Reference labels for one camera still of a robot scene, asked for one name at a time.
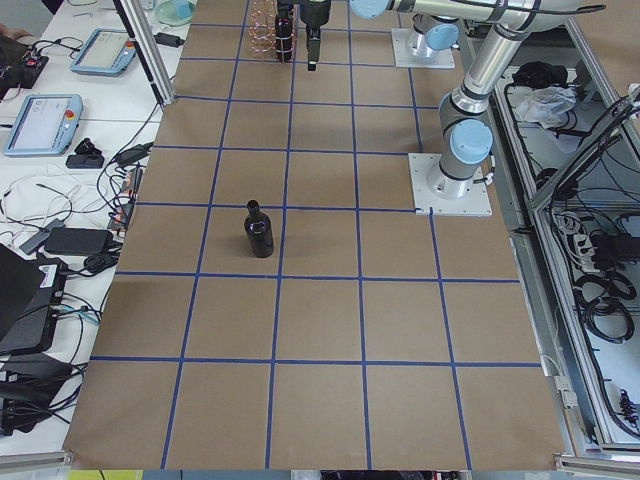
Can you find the black power adapter brick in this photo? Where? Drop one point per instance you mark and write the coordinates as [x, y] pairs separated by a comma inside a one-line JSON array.
[[78, 241]]

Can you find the upper blue teach pendant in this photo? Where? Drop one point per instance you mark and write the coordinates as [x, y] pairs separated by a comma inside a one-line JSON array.
[[107, 52]]

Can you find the blue teach pendant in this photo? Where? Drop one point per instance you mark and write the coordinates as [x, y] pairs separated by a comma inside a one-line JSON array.
[[45, 125], [107, 52]]

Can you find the lower blue teach pendant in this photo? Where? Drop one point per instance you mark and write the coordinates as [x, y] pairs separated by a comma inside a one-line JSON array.
[[45, 125]]

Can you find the dark glass wine bottle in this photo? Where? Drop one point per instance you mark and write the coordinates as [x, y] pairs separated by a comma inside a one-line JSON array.
[[257, 226]]

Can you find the dark bottle in rack right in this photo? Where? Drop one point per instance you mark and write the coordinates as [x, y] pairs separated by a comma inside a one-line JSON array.
[[283, 40]]

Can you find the aluminium frame post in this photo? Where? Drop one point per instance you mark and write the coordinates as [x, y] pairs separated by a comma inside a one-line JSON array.
[[139, 30]]

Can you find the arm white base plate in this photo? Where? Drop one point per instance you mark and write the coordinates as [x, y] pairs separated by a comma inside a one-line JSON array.
[[432, 50], [436, 194]]

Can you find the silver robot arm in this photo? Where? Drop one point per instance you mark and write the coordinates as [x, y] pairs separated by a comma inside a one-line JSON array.
[[467, 139], [421, 22]]

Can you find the copper wire wine rack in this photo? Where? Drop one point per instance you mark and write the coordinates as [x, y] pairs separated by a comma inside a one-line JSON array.
[[262, 28]]

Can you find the white crumpled cloth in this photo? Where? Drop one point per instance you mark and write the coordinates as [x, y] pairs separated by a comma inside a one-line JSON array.
[[548, 107]]

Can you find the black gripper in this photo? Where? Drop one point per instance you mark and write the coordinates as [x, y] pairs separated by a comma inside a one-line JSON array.
[[315, 11]]

